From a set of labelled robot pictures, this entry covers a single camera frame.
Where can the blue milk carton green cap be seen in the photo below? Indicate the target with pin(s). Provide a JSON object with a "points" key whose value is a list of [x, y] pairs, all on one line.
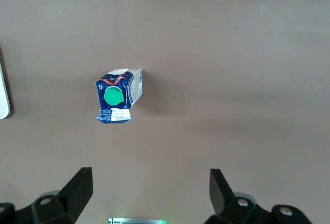
{"points": [[113, 97]]}

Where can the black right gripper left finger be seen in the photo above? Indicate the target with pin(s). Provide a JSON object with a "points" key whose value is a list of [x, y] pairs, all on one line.
{"points": [[69, 203]]}

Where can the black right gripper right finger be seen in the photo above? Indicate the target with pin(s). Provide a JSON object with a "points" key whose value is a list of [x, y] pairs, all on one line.
{"points": [[221, 198]]}

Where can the beige rabbit print tray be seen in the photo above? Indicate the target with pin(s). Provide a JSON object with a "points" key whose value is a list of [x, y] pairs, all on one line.
{"points": [[3, 92]]}

